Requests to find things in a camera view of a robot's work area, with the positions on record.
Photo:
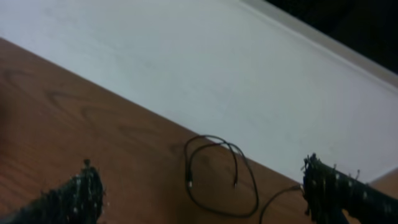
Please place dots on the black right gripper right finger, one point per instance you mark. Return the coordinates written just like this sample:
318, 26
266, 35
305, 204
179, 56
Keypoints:
329, 192

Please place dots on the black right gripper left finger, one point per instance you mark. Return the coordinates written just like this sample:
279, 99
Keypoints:
77, 201

